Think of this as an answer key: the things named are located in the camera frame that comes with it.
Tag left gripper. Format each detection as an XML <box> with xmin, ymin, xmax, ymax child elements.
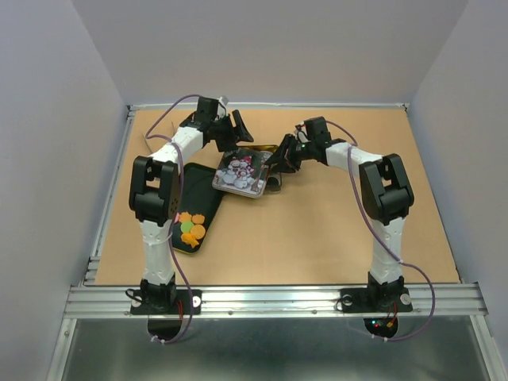
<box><xmin>211</xmin><ymin>110</ymin><xmax>254</xmax><ymax>152</ymax></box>

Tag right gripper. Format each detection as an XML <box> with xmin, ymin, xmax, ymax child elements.
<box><xmin>264</xmin><ymin>133</ymin><xmax>315</xmax><ymax>174</ymax></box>

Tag black sandwich cookie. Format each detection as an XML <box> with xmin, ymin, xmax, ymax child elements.
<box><xmin>267</xmin><ymin>177</ymin><xmax>280</xmax><ymax>191</ymax></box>

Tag gold square tin box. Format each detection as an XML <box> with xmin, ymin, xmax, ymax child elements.
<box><xmin>241</xmin><ymin>144</ymin><xmax>282</xmax><ymax>194</ymax></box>

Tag gold tin lid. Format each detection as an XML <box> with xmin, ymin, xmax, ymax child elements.
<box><xmin>212</xmin><ymin>147</ymin><xmax>271</xmax><ymax>198</ymax></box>

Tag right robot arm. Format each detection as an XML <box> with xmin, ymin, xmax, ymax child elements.
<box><xmin>267</xmin><ymin>117</ymin><xmax>414</xmax><ymax>313</ymax></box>

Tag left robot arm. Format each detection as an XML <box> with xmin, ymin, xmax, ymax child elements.
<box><xmin>126</xmin><ymin>95</ymin><xmax>253</xmax><ymax>315</ymax></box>

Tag orange blob cookie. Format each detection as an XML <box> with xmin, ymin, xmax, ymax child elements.
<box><xmin>191</xmin><ymin>214</ymin><xmax>206</xmax><ymax>225</ymax></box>

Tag orange animal cookie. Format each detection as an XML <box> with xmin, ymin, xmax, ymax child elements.
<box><xmin>178</xmin><ymin>212</ymin><xmax>192</xmax><ymax>223</ymax></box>

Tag tan biscuit cookie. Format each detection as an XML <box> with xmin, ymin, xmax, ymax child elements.
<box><xmin>190</xmin><ymin>225</ymin><xmax>206</xmax><ymax>240</ymax></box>

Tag green round cookie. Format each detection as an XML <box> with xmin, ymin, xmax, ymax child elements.
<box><xmin>180</xmin><ymin>221</ymin><xmax>194</xmax><ymax>233</ymax></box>

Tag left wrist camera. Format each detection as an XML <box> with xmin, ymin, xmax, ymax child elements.
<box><xmin>218</xmin><ymin>95</ymin><xmax>229</xmax><ymax>110</ymax></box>

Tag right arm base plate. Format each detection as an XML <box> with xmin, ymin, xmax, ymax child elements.
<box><xmin>340</xmin><ymin>287</ymin><xmax>413</xmax><ymax>314</ymax></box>

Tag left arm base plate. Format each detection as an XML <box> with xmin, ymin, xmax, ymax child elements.
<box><xmin>125</xmin><ymin>288</ymin><xmax>202</xmax><ymax>316</ymax></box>

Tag aluminium front rail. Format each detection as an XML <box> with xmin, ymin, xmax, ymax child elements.
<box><xmin>63</xmin><ymin>283</ymin><xmax>488</xmax><ymax>319</ymax></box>

